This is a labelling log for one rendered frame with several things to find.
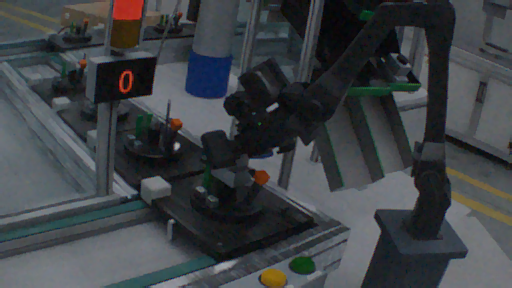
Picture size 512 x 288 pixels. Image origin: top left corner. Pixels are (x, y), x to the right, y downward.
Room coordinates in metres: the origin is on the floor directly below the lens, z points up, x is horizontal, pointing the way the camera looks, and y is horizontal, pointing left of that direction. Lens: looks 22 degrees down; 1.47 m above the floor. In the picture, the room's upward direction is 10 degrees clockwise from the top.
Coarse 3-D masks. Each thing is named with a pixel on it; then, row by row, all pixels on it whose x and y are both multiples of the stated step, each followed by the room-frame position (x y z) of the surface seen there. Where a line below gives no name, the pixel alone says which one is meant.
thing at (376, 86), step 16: (288, 0) 1.18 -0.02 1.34; (304, 0) 1.14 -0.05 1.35; (336, 0) 1.24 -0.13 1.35; (288, 16) 1.17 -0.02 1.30; (304, 16) 1.13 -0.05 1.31; (336, 16) 1.24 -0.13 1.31; (352, 16) 1.19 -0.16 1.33; (304, 32) 1.12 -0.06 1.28; (320, 32) 1.08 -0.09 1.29; (336, 32) 1.22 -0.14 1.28; (352, 32) 1.19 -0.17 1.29; (320, 48) 1.08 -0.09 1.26; (336, 48) 1.15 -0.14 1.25; (368, 64) 1.13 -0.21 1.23; (368, 80) 1.10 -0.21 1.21; (384, 80) 1.09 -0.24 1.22; (352, 96) 1.01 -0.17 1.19
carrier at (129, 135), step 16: (144, 128) 1.19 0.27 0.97; (160, 128) 1.08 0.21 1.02; (128, 144) 1.04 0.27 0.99; (144, 144) 1.06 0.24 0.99; (160, 144) 1.07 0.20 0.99; (176, 144) 1.09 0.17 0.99; (192, 144) 1.15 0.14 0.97; (128, 160) 1.00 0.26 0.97; (144, 160) 1.00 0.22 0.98; (160, 160) 1.01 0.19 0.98; (176, 160) 1.04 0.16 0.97; (192, 160) 1.06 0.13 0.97; (128, 176) 0.93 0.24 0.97; (144, 176) 0.95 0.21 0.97; (160, 176) 0.96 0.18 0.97; (176, 176) 0.98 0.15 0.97; (192, 176) 1.01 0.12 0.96
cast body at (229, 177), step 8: (240, 160) 0.89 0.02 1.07; (248, 160) 0.90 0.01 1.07; (224, 168) 0.88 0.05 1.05; (232, 168) 0.87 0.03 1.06; (240, 168) 0.89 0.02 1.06; (248, 168) 0.89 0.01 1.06; (216, 176) 0.89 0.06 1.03; (224, 176) 0.88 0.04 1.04; (232, 176) 0.87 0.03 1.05; (240, 176) 0.87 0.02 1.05; (248, 176) 0.89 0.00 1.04; (232, 184) 0.86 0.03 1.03; (240, 184) 0.88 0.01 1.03
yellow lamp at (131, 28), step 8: (112, 24) 0.83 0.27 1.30; (120, 24) 0.82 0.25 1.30; (128, 24) 0.82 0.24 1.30; (136, 24) 0.83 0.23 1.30; (112, 32) 0.82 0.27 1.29; (120, 32) 0.82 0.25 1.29; (128, 32) 0.82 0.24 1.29; (136, 32) 0.84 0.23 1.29; (112, 40) 0.82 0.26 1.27; (120, 40) 0.82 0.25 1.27; (128, 40) 0.82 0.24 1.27; (136, 40) 0.84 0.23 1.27
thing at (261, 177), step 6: (252, 174) 0.86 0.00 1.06; (258, 174) 0.84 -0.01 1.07; (264, 174) 0.85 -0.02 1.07; (258, 180) 0.84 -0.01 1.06; (264, 180) 0.84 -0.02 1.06; (252, 186) 0.85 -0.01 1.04; (258, 186) 0.85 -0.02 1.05; (252, 192) 0.85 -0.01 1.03; (258, 192) 0.86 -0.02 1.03; (246, 198) 0.86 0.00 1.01; (252, 198) 0.85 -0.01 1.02; (246, 204) 0.86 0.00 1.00
